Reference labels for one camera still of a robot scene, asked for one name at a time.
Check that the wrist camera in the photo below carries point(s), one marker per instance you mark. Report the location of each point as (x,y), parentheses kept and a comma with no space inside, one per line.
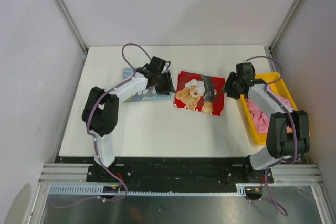
(158,65)
(245,70)

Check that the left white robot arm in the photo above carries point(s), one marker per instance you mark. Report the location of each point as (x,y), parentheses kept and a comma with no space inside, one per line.
(100,113)

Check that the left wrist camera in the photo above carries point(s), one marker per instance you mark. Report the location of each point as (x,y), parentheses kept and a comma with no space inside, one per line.
(158,65)

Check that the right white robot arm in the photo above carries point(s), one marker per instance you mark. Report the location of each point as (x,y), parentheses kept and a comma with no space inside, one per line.
(288,131)

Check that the right aluminium frame post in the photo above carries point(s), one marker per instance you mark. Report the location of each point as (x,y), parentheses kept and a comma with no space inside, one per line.
(290,15)

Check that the aluminium frame post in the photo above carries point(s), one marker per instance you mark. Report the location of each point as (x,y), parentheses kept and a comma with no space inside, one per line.
(61,5)
(290,15)

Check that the red t shirt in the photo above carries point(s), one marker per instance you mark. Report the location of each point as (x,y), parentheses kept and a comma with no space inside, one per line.
(200,93)

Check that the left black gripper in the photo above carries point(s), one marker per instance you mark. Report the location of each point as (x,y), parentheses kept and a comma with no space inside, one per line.
(169,86)

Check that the left aluminium frame post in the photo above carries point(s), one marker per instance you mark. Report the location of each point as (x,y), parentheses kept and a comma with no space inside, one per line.
(61,5)

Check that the blue printed t shirt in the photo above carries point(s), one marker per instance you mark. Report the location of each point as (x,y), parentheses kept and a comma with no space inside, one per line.
(149,94)

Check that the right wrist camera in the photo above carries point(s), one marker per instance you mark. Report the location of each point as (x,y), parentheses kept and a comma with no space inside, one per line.
(245,70)

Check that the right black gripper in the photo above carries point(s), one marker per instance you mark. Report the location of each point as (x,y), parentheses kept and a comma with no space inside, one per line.
(228,86)

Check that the pink t shirt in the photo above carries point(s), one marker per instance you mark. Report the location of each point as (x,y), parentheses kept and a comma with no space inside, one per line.
(260,119)

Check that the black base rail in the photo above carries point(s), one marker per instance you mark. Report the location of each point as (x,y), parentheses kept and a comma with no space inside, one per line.
(140,172)

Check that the grey slotted cable duct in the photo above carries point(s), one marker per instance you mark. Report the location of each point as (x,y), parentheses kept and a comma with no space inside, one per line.
(231,190)

